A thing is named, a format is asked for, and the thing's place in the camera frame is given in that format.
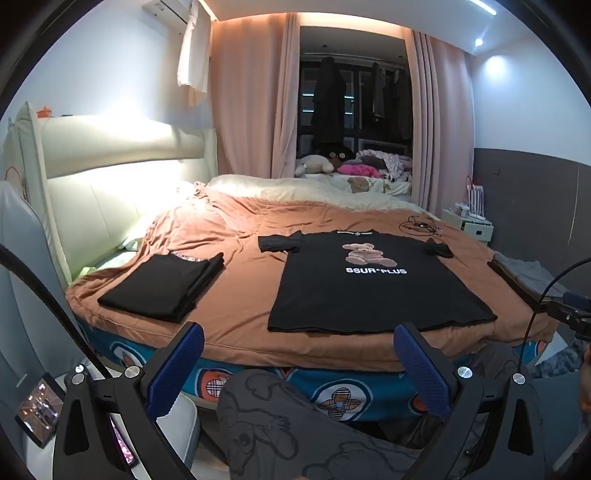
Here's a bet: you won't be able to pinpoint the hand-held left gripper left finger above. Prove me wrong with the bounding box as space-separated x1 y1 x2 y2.
52 320 206 480

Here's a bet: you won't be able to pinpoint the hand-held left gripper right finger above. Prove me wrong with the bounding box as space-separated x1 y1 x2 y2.
392 322 550 480

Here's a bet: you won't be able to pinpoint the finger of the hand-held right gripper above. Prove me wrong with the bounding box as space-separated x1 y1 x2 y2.
536 291 591 326

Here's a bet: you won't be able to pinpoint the black clothes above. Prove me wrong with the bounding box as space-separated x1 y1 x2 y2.
97 251 226 324

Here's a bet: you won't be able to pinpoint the black bear print T-shirt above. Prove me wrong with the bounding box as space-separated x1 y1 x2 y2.
257 230 498 334

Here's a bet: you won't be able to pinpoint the pile of patterned clothes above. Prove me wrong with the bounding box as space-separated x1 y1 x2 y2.
358 148 414 183

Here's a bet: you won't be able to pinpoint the grey garment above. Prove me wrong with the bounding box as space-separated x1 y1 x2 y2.
487 254 568 305

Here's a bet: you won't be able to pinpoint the phone with lit screen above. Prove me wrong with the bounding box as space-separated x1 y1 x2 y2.
106 411 137 467

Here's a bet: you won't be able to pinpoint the brown blanket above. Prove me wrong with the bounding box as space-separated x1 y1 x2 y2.
65 182 559 372

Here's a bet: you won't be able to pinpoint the white bedside table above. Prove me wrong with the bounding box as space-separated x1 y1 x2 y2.
441 208 494 243

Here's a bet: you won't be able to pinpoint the person's grey printed pants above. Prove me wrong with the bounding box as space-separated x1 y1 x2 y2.
217 344 546 480

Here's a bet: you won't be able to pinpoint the small screen device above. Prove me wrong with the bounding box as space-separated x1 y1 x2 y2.
14 376 65 448

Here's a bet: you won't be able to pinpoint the cream padded headboard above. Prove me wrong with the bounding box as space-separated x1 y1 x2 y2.
0 102 218 287

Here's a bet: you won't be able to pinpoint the pink curtain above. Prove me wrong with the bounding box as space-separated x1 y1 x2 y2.
404 30 476 217
210 13 301 178

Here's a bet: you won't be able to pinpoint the dark plush toy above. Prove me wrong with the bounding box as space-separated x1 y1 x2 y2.
323 147 358 171

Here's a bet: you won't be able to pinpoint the pale plush toy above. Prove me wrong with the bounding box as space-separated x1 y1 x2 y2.
295 154 334 178

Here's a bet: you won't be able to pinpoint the dark hanging garment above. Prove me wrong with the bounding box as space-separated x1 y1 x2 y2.
372 62 387 118
392 69 414 139

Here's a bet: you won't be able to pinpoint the dark hanging coat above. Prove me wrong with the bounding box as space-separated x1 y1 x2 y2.
310 56 348 144

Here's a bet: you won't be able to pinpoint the dark window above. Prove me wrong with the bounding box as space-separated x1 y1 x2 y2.
299 25 414 162

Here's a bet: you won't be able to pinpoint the white hanging shirt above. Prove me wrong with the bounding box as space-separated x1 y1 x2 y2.
177 0 213 95

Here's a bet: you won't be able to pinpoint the white air conditioner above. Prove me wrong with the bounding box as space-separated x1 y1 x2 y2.
141 0 195 24

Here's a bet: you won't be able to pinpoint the black cable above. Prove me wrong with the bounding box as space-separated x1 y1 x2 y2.
0 244 109 381
515 260 591 372

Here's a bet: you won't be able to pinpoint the tangled black cables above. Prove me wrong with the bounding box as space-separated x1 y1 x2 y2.
399 217 444 236

